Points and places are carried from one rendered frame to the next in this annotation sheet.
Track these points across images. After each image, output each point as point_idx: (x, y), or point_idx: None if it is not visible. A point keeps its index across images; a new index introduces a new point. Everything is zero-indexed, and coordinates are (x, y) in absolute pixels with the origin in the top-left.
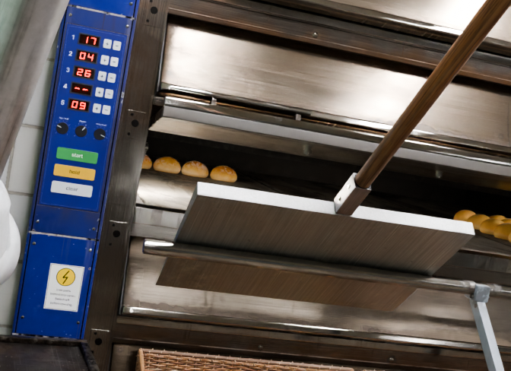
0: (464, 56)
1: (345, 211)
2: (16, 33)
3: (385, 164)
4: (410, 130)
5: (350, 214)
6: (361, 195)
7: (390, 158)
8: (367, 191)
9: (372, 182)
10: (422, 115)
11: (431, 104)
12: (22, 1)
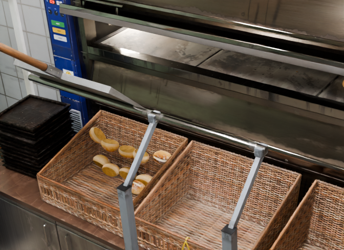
0: None
1: (56, 77)
2: None
3: (32, 64)
4: (13, 57)
5: (59, 78)
6: (47, 73)
7: (28, 63)
8: (45, 71)
9: (43, 69)
10: (5, 53)
11: (0, 50)
12: None
